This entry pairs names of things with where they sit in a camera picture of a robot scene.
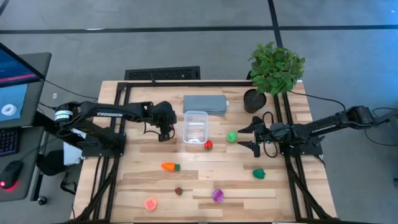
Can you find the grey computer desk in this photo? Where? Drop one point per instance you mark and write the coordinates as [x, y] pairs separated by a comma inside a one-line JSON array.
[[29, 174]]

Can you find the red toy strawberry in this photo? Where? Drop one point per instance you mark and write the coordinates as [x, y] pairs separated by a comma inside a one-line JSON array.
[[178, 191]]

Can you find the clear plastic tupperware container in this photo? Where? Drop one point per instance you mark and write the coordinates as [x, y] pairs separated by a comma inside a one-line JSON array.
[[196, 127]]

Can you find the red toy tomato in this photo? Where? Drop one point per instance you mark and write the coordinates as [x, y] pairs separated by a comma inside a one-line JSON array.
[[208, 145]]

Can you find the black aluminium table frame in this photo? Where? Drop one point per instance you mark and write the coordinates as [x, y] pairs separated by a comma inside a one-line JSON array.
[[186, 84]]

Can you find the black keyboard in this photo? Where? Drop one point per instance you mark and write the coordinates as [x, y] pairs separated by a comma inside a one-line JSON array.
[[7, 141]]

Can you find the green plant in black pot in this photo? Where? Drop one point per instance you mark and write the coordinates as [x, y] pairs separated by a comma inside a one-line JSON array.
[[275, 70]]

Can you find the round green toy fruit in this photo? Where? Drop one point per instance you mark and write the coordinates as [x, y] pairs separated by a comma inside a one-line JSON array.
[[232, 137]]

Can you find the pink orange toy peach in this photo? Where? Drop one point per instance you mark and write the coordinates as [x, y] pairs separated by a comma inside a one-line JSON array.
[[150, 204]]

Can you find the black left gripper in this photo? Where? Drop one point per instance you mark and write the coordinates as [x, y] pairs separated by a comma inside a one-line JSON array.
[[166, 113]]

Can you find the black caster wheel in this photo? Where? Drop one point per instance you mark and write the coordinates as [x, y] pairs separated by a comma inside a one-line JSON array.
[[42, 200]]

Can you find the computer monitor with blue screen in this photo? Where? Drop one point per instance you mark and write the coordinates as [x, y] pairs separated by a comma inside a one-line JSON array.
[[12, 93]]

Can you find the purple striped toy onion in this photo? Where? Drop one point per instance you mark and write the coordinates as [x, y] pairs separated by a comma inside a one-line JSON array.
[[217, 195]]

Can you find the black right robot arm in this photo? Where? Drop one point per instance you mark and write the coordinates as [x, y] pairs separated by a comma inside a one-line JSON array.
[[326, 126]]

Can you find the white bag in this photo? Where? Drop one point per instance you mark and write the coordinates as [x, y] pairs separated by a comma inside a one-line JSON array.
[[72, 154]]

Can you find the black computer mouse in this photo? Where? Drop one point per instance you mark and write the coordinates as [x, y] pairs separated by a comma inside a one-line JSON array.
[[11, 172]]

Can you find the black round stool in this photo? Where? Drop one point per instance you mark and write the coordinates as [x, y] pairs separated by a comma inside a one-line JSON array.
[[51, 162]]

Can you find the dark grey floor stand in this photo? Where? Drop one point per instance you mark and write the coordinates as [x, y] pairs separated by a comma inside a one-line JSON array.
[[388, 117]]

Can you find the orange toy carrot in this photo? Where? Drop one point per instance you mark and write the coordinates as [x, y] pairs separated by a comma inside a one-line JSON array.
[[169, 166]]

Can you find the folded grey cloth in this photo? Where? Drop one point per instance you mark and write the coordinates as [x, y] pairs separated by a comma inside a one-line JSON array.
[[205, 104]]

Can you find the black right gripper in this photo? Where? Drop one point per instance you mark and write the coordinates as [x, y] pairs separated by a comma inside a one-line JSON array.
[[273, 132]]

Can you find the green toy bell pepper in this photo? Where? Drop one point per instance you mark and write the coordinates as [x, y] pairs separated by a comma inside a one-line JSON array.
[[258, 173]]

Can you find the black monitor mount bar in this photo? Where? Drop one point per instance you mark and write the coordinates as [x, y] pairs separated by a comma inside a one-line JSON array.
[[43, 121]]

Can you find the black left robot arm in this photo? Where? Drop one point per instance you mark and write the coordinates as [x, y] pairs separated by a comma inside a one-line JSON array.
[[109, 113]]

